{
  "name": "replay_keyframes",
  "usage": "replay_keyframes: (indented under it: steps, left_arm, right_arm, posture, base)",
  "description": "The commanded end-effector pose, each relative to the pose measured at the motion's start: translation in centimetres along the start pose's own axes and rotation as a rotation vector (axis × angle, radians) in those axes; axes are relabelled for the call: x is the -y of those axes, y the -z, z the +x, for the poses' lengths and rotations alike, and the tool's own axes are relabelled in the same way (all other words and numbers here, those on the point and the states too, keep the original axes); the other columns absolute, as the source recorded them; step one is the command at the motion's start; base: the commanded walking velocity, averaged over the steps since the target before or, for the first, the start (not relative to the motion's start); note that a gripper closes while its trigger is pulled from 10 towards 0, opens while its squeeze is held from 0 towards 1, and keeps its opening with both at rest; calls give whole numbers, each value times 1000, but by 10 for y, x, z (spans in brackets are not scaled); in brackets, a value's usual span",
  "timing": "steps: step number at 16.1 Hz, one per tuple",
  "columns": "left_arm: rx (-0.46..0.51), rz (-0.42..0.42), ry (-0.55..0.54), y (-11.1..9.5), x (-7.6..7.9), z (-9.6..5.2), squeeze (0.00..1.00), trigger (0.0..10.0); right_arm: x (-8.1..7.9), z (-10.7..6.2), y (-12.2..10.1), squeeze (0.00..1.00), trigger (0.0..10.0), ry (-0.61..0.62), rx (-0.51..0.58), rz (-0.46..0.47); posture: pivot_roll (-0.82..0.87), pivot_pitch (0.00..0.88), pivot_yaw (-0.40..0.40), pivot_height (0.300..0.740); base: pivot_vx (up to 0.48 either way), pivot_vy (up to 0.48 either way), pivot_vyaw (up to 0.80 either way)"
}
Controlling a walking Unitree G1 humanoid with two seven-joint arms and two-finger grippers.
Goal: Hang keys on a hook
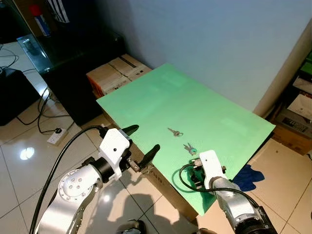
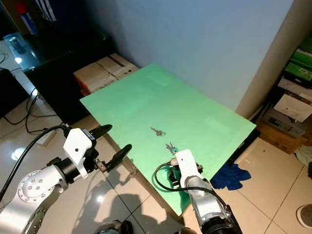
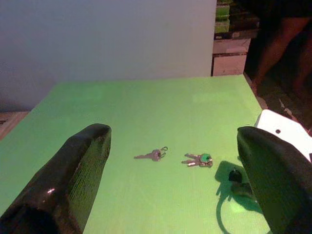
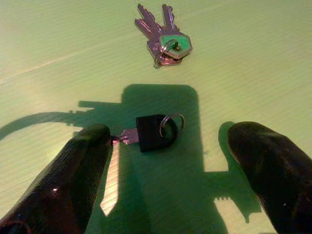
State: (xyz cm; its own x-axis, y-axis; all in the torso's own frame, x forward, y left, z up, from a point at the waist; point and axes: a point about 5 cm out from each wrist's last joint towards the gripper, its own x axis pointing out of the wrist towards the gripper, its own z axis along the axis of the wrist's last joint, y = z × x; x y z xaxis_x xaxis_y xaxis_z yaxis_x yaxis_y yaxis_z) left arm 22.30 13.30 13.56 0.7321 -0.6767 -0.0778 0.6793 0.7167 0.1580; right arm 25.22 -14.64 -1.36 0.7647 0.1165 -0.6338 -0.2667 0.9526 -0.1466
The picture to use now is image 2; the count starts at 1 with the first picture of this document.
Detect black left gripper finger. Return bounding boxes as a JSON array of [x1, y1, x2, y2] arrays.
[[108, 144, 132, 172], [91, 124, 113, 138]]

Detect keys with teal ring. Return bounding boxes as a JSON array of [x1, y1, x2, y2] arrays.
[[164, 142, 179, 156]]

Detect plain silver key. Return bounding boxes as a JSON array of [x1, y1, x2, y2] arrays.
[[151, 127, 167, 137]]

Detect white power strip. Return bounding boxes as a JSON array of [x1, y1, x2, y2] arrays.
[[37, 131, 60, 146]]

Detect cardboard box with red print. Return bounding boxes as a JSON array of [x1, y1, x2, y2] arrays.
[[73, 62, 117, 97]]

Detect blue cloth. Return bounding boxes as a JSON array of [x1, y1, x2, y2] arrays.
[[210, 162, 252, 191]]

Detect cardboard box with dark tape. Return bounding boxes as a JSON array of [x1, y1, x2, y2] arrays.
[[97, 53, 140, 81]]

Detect black cabinet with glass top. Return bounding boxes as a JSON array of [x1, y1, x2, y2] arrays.
[[2, 32, 109, 126]]

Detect green topped table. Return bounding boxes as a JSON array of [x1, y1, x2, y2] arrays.
[[79, 62, 257, 216]]

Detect black box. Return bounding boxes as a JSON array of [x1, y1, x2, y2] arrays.
[[0, 68, 26, 118]]

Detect striped cloth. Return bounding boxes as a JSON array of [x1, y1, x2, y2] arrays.
[[35, 0, 58, 22]]

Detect red and blue bottle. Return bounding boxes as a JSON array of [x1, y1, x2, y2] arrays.
[[15, 1, 39, 36]]

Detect shelf with boxes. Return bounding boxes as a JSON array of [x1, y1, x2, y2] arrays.
[[255, 34, 312, 153]]

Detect grey shoe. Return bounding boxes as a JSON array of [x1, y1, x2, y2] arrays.
[[296, 205, 312, 229]]

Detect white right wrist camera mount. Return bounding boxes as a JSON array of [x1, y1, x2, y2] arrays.
[[175, 149, 201, 189]]

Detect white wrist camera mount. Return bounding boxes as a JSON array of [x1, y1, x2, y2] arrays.
[[175, 149, 201, 189], [63, 128, 96, 182]]

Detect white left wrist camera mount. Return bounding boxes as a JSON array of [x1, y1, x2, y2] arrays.
[[63, 128, 96, 182]]

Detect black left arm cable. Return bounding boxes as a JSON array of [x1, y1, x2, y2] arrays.
[[0, 124, 72, 201]]

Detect black floor cable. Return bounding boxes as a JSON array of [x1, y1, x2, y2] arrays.
[[12, 88, 52, 135]]

